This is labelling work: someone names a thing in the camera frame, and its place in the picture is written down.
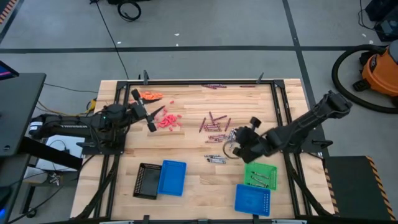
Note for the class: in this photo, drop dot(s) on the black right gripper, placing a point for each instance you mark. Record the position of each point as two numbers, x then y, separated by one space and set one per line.
252 143

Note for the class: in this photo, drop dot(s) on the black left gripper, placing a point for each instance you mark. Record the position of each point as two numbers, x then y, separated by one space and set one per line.
138 112

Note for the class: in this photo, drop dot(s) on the small red ball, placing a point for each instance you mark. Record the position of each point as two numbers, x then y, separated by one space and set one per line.
217 136

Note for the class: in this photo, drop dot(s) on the green plastic basket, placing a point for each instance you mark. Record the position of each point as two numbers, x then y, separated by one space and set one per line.
272 177

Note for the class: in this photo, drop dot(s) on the blue plastic basket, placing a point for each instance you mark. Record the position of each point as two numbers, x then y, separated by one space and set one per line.
172 179
252 200

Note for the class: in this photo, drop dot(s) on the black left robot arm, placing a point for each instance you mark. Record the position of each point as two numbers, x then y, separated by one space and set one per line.
62 126

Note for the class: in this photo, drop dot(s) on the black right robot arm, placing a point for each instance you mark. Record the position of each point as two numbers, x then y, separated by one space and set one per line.
306 121

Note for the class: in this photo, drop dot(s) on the black table clamp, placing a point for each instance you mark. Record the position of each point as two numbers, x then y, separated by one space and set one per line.
260 78
145 77

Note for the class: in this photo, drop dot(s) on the black plastic basket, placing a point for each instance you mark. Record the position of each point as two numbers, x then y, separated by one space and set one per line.
147 182

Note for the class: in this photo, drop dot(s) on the white box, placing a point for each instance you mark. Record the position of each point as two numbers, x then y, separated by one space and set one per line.
59 138

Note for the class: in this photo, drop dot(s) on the orange shop vacuum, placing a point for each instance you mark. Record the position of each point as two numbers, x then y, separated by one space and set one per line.
379 71
335 76

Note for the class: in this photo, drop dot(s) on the black platform with hazard stripes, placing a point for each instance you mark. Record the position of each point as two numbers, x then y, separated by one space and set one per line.
351 186

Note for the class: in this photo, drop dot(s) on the black desk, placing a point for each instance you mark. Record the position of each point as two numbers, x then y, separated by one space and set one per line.
18 109

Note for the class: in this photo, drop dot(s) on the computer monitor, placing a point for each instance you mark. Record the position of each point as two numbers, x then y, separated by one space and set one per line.
6 71

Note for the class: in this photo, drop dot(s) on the hazard striped floor mat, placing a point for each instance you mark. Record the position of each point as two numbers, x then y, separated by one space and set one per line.
6 11

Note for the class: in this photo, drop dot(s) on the black equipment case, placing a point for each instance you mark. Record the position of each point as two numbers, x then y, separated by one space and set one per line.
385 18

